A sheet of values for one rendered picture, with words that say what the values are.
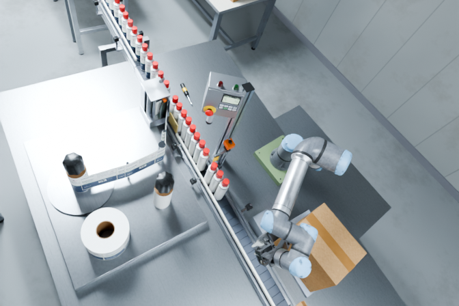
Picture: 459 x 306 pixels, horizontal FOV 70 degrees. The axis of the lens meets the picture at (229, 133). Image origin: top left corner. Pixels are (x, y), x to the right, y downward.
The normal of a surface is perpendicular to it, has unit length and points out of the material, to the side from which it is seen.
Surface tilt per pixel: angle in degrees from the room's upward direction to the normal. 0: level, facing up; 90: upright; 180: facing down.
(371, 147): 0
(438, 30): 90
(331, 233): 0
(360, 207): 0
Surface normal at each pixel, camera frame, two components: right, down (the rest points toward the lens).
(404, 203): 0.23, -0.51
